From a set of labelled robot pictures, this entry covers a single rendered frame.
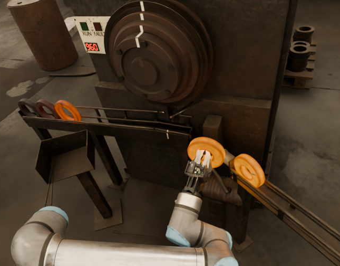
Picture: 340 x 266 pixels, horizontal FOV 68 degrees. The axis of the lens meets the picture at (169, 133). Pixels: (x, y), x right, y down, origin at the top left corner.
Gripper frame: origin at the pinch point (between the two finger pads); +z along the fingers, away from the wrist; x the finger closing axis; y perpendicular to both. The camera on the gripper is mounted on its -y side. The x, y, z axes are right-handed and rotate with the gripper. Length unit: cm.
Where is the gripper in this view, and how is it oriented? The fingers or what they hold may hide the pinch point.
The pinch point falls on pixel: (205, 150)
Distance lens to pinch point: 103.9
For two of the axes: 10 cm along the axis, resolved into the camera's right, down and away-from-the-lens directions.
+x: -9.2, -1.8, 3.5
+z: 3.2, -8.5, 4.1
